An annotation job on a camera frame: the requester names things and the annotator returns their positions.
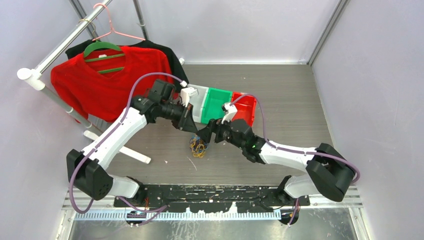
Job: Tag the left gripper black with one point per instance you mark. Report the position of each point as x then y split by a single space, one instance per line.
186 122

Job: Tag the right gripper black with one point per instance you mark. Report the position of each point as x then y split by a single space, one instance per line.
205 133

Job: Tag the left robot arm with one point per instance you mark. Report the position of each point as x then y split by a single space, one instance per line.
87 168

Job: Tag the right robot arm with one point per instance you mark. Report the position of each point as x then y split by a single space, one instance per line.
325 171

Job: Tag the white plastic bin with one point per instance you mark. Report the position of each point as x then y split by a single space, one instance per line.
198 101

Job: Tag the green plastic bin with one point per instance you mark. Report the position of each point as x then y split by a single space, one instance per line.
212 108

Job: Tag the black t-shirt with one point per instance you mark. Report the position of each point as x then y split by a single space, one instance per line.
173 61

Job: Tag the red plastic bin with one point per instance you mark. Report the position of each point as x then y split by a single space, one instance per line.
246 108

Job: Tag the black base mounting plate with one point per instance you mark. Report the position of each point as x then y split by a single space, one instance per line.
213 198

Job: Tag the red t-shirt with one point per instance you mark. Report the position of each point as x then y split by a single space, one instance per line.
102 88

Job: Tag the green clothes hanger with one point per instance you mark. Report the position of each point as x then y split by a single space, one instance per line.
101 45

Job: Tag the white clothes rack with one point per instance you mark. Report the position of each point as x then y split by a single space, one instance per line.
33 78

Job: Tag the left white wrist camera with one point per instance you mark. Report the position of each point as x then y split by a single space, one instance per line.
186 93

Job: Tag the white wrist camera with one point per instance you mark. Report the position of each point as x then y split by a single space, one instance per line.
230 111
186 93

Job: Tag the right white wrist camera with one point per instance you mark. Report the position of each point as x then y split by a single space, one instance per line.
230 111

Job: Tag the white slotted cable duct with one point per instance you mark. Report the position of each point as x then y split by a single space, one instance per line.
126 215

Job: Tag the pink wire hanger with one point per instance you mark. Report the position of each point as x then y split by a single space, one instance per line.
111 26

